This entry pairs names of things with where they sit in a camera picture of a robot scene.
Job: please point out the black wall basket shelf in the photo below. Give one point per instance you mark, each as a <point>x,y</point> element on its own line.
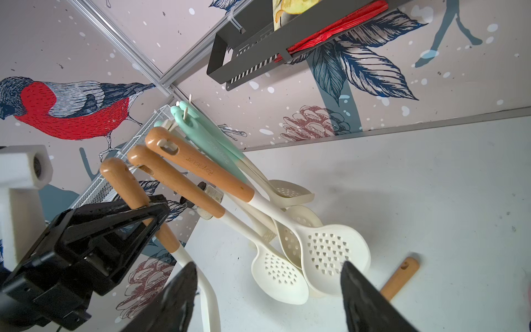
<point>256,38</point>

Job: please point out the Chuba cassava chips bag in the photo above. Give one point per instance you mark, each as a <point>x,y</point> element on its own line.
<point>348,22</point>

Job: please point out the cream skimmer round head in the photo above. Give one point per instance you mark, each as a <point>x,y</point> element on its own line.
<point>257,270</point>

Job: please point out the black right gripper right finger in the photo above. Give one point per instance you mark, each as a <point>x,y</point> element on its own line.
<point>365,308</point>

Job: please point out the black lid pepper shaker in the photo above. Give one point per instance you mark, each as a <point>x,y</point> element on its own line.
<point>206,201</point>

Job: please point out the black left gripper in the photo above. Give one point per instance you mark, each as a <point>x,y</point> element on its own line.
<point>83,251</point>

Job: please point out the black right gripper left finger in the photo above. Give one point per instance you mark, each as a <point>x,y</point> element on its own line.
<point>172,308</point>

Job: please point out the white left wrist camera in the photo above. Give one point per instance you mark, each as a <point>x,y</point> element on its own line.
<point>25,170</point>

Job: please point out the cream utensil rack stand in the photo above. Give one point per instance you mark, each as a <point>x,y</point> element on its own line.
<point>174,124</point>

